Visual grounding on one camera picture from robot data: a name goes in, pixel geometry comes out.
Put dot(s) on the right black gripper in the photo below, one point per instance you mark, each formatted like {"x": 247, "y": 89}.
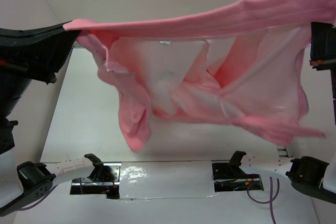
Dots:
{"x": 323, "y": 49}

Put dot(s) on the pink zip jacket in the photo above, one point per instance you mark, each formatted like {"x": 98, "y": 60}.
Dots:
{"x": 237, "y": 65}

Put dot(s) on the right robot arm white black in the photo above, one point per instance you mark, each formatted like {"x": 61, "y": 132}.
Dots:
{"x": 307, "y": 175}

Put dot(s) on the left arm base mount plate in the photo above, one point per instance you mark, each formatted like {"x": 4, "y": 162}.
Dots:
{"x": 104, "y": 182}

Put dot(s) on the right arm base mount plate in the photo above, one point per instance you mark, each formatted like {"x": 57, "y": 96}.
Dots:
{"x": 228, "y": 179}

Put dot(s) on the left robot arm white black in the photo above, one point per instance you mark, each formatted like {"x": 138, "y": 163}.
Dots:
{"x": 25, "y": 185}

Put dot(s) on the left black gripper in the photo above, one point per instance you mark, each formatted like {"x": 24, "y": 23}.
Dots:
{"x": 39, "y": 52}

